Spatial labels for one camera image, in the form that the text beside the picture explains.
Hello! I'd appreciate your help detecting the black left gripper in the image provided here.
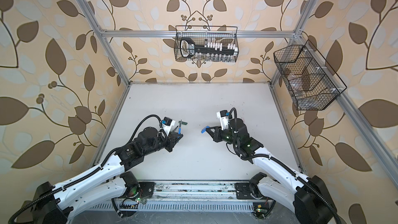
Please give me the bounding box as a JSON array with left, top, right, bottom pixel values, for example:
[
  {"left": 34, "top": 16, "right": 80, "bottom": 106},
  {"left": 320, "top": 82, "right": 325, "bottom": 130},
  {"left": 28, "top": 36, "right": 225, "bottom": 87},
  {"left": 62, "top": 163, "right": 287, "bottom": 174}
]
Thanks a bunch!
[{"left": 142, "top": 131, "right": 183, "bottom": 158}]

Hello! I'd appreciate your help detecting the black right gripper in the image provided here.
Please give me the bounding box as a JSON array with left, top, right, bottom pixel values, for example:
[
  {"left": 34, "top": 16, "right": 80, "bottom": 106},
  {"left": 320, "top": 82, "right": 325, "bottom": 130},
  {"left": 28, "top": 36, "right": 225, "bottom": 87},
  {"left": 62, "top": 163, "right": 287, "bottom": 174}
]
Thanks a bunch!
[{"left": 206, "top": 125, "right": 239, "bottom": 147}]

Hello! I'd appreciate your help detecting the blue pen cap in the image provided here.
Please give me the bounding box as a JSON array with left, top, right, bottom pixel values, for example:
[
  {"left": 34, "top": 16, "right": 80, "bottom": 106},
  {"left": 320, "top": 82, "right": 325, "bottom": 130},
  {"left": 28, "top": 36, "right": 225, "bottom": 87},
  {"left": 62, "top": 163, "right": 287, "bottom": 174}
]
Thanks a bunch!
[{"left": 201, "top": 126, "right": 209, "bottom": 133}]

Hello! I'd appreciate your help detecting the blue fountain pen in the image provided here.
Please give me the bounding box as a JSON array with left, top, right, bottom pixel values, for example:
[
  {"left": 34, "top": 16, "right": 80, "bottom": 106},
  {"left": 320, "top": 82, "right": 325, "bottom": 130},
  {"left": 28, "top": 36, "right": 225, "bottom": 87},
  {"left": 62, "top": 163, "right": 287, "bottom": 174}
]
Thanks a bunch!
[{"left": 178, "top": 120, "right": 182, "bottom": 134}]

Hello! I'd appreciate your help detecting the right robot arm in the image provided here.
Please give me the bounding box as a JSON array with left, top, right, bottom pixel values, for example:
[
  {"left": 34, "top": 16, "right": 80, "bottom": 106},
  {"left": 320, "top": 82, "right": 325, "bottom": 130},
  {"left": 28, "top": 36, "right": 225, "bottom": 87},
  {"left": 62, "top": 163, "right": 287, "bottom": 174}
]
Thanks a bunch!
[{"left": 201, "top": 108, "right": 342, "bottom": 224}]

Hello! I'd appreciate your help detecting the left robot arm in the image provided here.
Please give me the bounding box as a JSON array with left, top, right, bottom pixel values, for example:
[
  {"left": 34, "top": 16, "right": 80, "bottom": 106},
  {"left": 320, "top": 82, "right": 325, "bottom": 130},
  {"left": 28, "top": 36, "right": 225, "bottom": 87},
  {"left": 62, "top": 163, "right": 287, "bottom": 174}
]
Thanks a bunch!
[{"left": 8, "top": 115, "right": 184, "bottom": 224}]

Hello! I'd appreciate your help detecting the black tool in basket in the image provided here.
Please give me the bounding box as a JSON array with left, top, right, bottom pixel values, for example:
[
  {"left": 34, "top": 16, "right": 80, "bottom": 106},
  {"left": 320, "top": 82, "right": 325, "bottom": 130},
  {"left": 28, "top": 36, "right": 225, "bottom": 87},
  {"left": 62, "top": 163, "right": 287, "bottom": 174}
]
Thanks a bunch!
[{"left": 177, "top": 37, "right": 239, "bottom": 58}]

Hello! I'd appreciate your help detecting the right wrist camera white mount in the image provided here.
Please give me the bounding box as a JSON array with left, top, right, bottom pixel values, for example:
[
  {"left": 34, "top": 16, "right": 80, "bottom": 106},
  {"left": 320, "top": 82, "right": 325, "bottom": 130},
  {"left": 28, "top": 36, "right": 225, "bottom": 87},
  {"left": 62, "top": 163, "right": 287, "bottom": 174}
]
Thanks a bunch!
[{"left": 217, "top": 110, "right": 232, "bottom": 130}]

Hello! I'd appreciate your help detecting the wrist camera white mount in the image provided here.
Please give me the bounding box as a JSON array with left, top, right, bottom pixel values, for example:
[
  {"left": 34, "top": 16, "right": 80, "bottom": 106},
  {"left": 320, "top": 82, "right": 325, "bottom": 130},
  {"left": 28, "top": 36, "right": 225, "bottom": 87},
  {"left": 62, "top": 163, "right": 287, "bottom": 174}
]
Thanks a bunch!
[
  {"left": 161, "top": 117, "right": 175, "bottom": 136},
  {"left": 217, "top": 110, "right": 232, "bottom": 130}
]

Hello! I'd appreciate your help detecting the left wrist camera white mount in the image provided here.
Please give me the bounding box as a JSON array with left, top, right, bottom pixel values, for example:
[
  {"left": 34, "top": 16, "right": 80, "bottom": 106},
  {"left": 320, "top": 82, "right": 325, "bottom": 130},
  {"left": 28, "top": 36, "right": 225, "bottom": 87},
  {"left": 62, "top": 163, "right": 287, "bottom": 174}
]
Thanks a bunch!
[{"left": 161, "top": 117, "right": 175, "bottom": 136}]

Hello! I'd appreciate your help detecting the aluminium cage frame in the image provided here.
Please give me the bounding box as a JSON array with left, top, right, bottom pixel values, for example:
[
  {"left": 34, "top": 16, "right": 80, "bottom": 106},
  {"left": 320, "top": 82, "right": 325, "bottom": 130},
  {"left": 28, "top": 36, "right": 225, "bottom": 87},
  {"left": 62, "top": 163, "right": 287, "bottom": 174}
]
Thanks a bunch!
[{"left": 86, "top": 0, "right": 398, "bottom": 224}]

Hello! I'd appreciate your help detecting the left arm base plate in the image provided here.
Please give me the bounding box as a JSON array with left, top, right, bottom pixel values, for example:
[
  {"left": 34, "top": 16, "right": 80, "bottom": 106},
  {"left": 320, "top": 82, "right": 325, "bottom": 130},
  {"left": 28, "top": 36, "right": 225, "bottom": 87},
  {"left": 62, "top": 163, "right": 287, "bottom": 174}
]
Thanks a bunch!
[{"left": 119, "top": 181, "right": 155, "bottom": 199}]

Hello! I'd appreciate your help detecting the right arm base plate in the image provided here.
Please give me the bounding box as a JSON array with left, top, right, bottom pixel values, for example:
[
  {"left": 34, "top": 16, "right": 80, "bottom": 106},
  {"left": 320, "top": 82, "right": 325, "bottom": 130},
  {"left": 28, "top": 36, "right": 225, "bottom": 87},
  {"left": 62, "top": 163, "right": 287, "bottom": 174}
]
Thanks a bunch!
[{"left": 234, "top": 181, "right": 271, "bottom": 201}]

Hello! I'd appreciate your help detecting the black wire basket back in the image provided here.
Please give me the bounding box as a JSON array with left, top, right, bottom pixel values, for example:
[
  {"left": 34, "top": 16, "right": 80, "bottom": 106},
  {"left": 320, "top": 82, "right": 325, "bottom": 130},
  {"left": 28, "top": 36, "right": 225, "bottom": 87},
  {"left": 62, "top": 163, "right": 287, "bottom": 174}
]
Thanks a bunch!
[{"left": 174, "top": 24, "right": 239, "bottom": 63}]

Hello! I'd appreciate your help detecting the black wire basket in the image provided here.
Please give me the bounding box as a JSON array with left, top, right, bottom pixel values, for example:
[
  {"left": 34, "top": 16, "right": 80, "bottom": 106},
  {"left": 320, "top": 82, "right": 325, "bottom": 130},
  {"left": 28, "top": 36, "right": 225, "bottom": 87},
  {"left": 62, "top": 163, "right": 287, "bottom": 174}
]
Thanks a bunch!
[
  {"left": 273, "top": 40, "right": 347, "bottom": 111},
  {"left": 174, "top": 24, "right": 239, "bottom": 63}
]

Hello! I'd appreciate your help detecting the black wire basket right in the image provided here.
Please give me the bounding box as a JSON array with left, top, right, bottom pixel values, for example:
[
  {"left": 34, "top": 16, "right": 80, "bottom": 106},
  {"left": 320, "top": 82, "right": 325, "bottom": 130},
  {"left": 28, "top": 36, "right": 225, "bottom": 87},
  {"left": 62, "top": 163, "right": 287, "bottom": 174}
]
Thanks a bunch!
[{"left": 273, "top": 40, "right": 347, "bottom": 111}]

